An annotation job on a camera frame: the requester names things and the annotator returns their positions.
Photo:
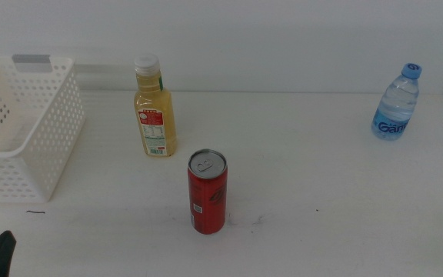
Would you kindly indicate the yellow juice bottle white cap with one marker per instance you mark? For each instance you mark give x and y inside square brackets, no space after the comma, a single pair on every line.
[155,111]

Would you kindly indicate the red soda can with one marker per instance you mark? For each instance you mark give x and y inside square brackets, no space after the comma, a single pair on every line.
[208,196]

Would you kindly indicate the white perforated plastic basket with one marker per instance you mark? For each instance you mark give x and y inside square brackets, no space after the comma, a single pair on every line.
[58,115]

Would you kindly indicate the clear water bottle blue cap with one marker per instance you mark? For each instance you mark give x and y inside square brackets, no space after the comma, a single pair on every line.
[395,111]

